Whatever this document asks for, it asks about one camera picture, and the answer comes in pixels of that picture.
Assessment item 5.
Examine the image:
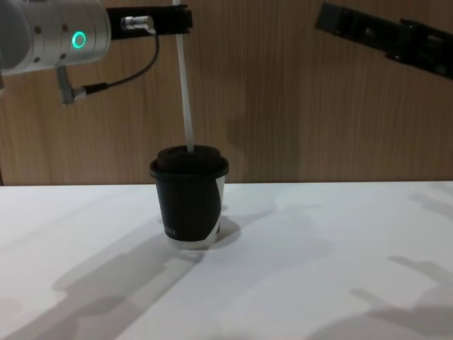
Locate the white drinking straw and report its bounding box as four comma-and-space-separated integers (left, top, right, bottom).
172, 0, 196, 154

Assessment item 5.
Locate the thin dark wrist cable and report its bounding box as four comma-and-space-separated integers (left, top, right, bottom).
58, 16, 160, 106

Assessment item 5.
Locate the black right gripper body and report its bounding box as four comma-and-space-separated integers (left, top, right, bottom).
384, 17, 453, 81

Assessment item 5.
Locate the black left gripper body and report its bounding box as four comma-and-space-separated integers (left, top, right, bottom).
105, 6, 164, 37

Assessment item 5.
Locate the black and white paper cup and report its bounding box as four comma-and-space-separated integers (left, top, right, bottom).
154, 172, 228, 251

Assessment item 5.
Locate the black plastic cup lid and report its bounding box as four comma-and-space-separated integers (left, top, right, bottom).
149, 142, 231, 179

